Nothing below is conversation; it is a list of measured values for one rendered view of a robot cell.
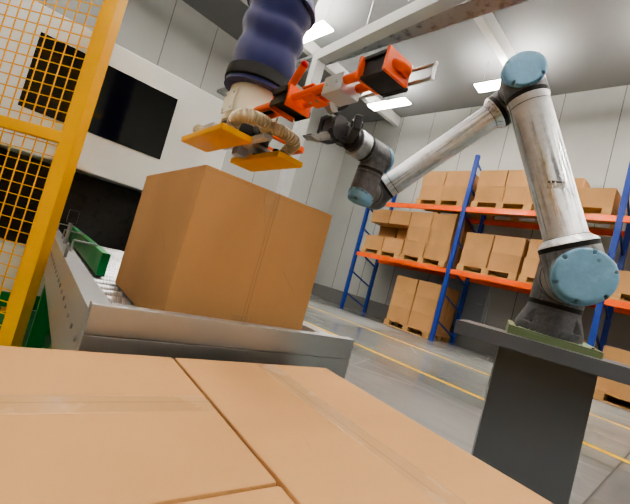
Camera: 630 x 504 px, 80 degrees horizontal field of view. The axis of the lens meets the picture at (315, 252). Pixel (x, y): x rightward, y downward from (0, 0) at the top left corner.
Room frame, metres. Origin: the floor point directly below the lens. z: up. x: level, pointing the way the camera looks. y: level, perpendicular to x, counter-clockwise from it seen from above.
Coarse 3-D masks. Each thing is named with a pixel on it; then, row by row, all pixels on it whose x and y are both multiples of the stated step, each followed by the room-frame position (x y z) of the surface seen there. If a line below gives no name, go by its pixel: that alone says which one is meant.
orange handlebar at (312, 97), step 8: (392, 64) 0.71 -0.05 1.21; (400, 64) 0.71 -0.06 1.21; (408, 64) 0.71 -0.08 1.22; (352, 72) 0.80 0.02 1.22; (400, 72) 0.73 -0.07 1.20; (408, 72) 0.72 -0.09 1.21; (344, 80) 0.82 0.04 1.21; (352, 80) 0.80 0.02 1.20; (304, 88) 0.95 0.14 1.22; (312, 88) 0.91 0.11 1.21; (320, 88) 0.88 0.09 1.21; (360, 88) 0.83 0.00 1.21; (296, 96) 0.96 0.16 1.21; (304, 96) 0.93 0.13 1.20; (312, 96) 0.92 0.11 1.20; (320, 96) 0.95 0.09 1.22; (264, 104) 1.10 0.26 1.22; (304, 104) 1.00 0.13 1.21; (312, 104) 0.97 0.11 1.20; (320, 104) 0.95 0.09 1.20; (328, 104) 0.95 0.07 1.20; (272, 136) 1.33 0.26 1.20; (296, 152) 1.44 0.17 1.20
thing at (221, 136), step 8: (208, 128) 1.08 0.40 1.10; (216, 128) 1.03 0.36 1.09; (224, 128) 1.01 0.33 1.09; (232, 128) 1.03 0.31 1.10; (184, 136) 1.25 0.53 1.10; (192, 136) 1.18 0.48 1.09; (200, 136) 1.14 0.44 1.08; (208, 136) 1.12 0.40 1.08; (216, 136) 1.09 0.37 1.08; (224, 136) 1.07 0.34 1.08; (232, 136) 1.05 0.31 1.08; (240, 136) 1.04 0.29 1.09; (248, 136) 1.06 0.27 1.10; (192, 144) 1.27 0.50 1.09; (200, 144) 1.24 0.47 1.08; (208, 144) 1.21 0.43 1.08; (216, 144) 1.18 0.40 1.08; (224, 144) 1.16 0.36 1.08; (232, 144) 1.13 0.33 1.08; (240, 144) 1.11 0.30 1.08
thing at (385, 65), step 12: (360, 60) 0.76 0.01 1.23; (372, 60) 0.75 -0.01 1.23; (384, 60) 0.70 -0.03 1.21; (360, 72) 0.76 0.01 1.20; (372, 72) 0.73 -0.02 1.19; (384, 72) 0.72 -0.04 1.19; (396, 72) 0.72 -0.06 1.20; (372, 84) 0.77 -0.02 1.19; (384, 84) 0.76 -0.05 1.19; (396, 84) 0.74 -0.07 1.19
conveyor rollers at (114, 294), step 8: (72, 248) 2.08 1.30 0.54; (104, 248) 2.58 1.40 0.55; (80, 256) 1.81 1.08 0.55; (112, 256) 2.21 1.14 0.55; (120, 256) 2.32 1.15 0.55; (112, 264) 1.82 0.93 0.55; (112, 272) 1.57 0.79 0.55; (96, 280) 1.30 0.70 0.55; (104, 280) 1.33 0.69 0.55; (112, 280) 1.41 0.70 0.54; (104, 288) 1.23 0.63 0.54; (112, 288) 1.25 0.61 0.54; (112, 296) 1.10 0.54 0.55; (120, 296) 1.18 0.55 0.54; (128, 304) 1.11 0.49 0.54
